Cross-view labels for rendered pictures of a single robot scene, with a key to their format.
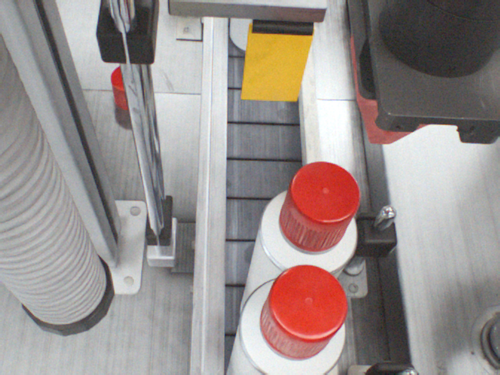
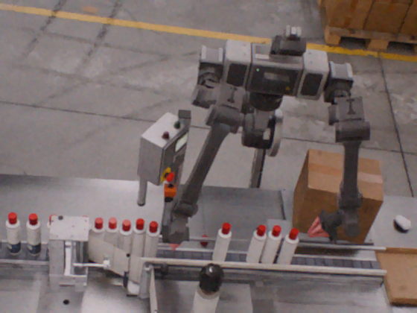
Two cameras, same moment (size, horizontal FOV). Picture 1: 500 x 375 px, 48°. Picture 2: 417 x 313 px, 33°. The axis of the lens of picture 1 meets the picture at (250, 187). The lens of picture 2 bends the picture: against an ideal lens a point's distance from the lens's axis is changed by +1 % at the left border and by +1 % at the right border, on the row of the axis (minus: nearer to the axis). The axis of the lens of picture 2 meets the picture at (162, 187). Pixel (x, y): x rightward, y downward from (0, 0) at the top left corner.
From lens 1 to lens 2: 2.49 m
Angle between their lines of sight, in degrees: 52
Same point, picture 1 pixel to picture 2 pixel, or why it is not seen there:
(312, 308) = (139, 220)
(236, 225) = (167, 253)
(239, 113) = (195, 255)
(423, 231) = (167, 285)
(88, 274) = (140, 198)
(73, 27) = not seen: hidden behind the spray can
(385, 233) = (163, 269)
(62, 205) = (142, 190)
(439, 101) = (164, 230)
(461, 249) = (164, 291)
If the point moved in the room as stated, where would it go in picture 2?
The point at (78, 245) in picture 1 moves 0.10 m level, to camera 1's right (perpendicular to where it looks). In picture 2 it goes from (141, 194) to (137, 214)
